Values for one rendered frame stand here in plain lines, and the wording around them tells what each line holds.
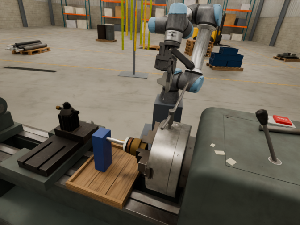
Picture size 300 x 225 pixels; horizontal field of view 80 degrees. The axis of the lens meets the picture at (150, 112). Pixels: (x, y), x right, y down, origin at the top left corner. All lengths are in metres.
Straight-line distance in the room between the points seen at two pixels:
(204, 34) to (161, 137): 0.75
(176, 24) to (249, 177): 0.60
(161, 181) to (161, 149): 0.12
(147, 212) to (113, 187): 0.20
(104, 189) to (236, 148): 0.62
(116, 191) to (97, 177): 0.14
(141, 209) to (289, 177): 0.58
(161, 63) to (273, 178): 0.55
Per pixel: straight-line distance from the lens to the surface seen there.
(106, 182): 0.99
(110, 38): 13.17
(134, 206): 0.92
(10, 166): 1.16
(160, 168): 0.69
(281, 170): 0.67
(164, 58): 0.79
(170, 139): 0.69
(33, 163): 1.06
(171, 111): 0.68
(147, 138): 0.84
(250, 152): 0.69
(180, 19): 0.82
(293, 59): 12.90
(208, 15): 1.24
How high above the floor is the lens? 1.63
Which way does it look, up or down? 28 degrees down
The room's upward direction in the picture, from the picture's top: 4 degrees clockwise
